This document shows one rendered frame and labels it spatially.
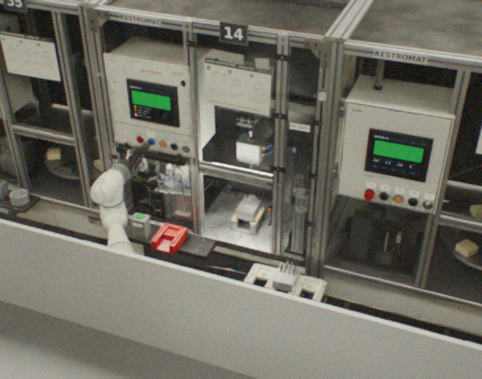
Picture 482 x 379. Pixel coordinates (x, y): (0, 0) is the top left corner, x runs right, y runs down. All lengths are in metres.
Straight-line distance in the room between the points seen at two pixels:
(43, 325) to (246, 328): 0.12
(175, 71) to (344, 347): 2.66
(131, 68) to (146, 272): 2.73
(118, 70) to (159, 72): 0.21
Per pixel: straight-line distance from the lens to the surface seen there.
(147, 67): 2.98
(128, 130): 3.20
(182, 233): 3.30
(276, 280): 3.08
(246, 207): 3.35
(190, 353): 0.34
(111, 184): 2.81
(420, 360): 0.29
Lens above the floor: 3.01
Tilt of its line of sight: 35 degrees down
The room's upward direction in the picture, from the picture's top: straight up
